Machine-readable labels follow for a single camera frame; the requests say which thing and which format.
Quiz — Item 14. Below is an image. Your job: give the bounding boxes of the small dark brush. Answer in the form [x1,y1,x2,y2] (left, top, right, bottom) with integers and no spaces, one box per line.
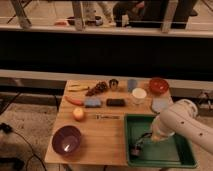
[130,146,141,157]

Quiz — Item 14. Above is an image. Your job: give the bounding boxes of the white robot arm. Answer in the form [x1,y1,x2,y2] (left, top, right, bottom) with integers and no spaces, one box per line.
[151,99,213,155]

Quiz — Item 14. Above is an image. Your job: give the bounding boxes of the green plastic tray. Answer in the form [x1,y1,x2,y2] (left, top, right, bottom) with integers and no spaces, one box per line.
[124,114,197,169]

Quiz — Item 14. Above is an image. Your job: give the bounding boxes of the grey blue cloth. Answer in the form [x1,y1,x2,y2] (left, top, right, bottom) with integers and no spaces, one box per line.
[151,98,173,113]

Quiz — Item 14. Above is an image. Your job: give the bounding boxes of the white cup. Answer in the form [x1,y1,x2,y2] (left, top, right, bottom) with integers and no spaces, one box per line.
[132,88,147,105]

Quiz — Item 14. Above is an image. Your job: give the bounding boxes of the black rectangular block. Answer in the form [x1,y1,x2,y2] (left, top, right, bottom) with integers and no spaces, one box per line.
[106,99,126,107]

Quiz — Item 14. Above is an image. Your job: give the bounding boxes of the red bowl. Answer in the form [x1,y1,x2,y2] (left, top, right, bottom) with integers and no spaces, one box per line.
[149,77,169,95]

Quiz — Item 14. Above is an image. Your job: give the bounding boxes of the blue translucent cup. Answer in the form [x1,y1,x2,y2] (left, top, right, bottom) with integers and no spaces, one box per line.
[127,79,137,92]

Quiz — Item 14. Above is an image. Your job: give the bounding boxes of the small metal cup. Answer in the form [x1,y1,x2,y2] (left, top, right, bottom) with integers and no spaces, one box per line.
[109,79,119,91]

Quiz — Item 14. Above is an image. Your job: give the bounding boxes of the blue sponge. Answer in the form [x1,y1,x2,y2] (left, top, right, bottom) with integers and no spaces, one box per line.
[84,98,102,108]

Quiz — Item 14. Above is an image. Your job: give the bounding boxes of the dark grape bunch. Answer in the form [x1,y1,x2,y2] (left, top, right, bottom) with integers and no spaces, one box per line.
[86,81,108,96]

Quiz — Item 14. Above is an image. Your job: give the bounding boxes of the purple bowl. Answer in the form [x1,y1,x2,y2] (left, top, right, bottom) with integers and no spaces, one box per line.
[52,125,82,156]

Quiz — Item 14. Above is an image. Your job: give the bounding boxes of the orange carrot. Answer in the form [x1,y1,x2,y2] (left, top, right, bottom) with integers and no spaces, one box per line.
[65,96,84,106]

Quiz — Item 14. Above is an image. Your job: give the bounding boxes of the yellow banana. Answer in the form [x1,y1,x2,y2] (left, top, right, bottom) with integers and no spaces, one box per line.
[68,84,89,92]

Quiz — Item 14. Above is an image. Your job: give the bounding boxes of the person in background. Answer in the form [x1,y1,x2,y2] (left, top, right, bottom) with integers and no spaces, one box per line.
[113,0,157,27]

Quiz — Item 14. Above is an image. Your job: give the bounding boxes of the black floor cable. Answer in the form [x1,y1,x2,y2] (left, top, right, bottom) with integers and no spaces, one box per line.
[0,122,49,171]

